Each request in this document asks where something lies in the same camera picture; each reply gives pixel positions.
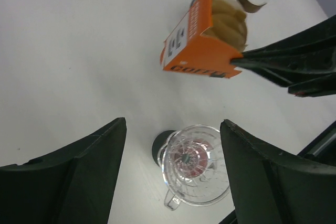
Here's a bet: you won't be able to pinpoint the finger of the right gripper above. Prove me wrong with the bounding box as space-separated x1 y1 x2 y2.
241 16 335 63
231 58 335 98

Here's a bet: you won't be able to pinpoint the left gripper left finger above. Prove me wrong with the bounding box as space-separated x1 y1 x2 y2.
1 118 127 223

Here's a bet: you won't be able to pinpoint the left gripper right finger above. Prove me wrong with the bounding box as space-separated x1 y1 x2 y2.
219 119 336 224

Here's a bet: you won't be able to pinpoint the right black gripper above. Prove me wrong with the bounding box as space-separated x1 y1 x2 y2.
219 121 336 224

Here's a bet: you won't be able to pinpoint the clear glass dripper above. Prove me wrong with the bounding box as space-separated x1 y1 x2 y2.
161 125 230 211

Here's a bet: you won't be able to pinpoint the glass carafe with red rim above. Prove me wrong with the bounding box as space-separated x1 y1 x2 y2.
152 130 213 168

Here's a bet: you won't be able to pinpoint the orange coffee filter box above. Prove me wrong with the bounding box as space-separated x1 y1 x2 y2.
160 0 243 78

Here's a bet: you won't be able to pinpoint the brown paper coffee filters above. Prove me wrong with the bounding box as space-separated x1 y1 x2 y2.
204 0 247 52

